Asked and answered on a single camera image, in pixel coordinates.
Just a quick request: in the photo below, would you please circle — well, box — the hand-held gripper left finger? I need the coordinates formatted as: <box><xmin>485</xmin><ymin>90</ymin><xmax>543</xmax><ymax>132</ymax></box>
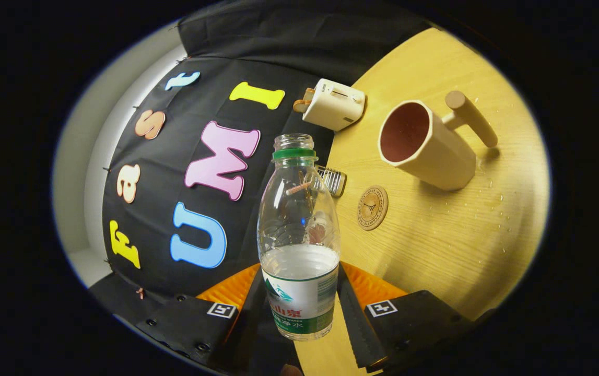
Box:
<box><xmin>137</xmin><ymin>263</ymin><xmax>268</xmax><ymax>374</ymax></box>

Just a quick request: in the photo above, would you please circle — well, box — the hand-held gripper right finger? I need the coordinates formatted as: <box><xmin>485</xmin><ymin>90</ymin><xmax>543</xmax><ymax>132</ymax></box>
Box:
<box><xmin>337</xmin><ymin>261</ymin><xmax>480</xmax><ymax>372</ymax></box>

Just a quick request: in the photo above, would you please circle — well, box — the clear plastic bottle green label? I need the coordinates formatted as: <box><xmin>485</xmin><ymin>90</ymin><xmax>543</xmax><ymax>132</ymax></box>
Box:
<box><xmin>256</xmin><ymin>133</ymin><xmax>341</xmax><ymax>342</ymax></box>

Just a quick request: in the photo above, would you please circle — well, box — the round wooden coaster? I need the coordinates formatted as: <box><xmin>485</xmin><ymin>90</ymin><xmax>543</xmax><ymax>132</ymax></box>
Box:
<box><xmin>357</xmin><ymin>185</ymin><xmax>389</xmax><ymax>231</ymax></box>

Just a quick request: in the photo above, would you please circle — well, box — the beige cup with handle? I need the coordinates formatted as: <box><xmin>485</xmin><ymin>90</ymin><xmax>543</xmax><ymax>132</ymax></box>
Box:
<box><xmin>378</xmin><ymin>90</ymin><xmax>499</xmax><ymax>191</ymax></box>

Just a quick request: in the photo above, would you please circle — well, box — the wooden table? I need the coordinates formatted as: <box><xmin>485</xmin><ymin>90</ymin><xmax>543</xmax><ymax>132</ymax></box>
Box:
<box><xmin>299</xmin><ymin>27</ymin><xmax>550</xmax><ymax>376</ymax></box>

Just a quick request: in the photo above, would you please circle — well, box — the white toaster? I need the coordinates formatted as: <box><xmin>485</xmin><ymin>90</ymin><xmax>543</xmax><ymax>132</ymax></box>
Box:
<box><xmin>302</xmin><ymin>78</ymin><xmax>366</xmax><ymax>132</ymax></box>

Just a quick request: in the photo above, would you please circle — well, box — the black backdrop cloth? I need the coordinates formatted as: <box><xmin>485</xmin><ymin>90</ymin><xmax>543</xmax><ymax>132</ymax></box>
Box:
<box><xmin>90</xmin><ymin>0</ymin><xmax>430</xmax><ymax>324</ymax></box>

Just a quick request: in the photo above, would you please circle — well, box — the metal wire holder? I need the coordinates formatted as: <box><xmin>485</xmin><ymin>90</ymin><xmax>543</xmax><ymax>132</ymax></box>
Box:
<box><xmin>314</xmin><ymin>165</ymin><xmax>347</xmax><ymax>198</ymax></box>

